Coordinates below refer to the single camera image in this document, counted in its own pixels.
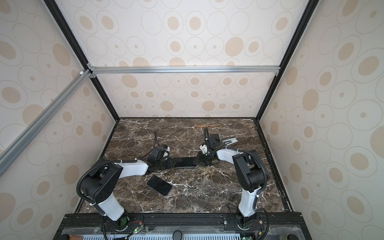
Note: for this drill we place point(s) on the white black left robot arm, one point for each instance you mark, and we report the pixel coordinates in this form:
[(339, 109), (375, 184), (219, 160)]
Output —
[(96, 186)]

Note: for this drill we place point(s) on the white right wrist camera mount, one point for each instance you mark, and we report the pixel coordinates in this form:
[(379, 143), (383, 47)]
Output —
[(204, 149)]

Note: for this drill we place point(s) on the black corner frame post right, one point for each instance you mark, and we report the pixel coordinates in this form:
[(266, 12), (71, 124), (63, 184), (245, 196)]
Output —
[(304, 21)]

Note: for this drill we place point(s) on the dark blue smartphone left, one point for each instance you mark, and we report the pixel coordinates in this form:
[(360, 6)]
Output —
[(159, 185)]

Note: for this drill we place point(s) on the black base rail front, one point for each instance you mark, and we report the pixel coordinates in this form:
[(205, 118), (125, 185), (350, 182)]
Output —
[(218, 226)]

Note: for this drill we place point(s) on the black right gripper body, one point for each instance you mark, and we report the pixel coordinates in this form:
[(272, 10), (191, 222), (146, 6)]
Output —
[(204, 158)]

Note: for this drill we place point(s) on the black phone case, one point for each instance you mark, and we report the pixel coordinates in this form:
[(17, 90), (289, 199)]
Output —
[(185, 166)]

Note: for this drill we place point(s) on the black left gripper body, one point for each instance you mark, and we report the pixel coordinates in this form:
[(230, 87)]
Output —
[(164, 165)]

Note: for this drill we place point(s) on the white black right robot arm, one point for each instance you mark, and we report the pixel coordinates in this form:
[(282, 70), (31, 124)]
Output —
[(251, 172)]

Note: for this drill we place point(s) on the black corner frame post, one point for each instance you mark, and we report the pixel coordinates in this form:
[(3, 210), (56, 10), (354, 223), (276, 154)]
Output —
[(74, 44), (304, 21)]

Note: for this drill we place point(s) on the silver aluminium rail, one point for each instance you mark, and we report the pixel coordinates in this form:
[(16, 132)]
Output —
[(25, 138), (185, 70)]

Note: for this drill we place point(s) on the silver aluminium rail back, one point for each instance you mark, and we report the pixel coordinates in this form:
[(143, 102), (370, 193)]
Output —
[(185, 70)]

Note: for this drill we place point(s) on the silver aluminium rail left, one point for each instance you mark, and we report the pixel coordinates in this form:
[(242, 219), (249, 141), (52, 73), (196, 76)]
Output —
[(25, 138)]

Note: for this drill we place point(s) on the light blue white stapler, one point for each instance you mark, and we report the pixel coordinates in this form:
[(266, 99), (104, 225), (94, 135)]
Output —
[(229, 142)]

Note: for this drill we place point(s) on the black corner frame post left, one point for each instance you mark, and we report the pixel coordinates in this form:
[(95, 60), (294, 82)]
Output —
[(74, 44)]

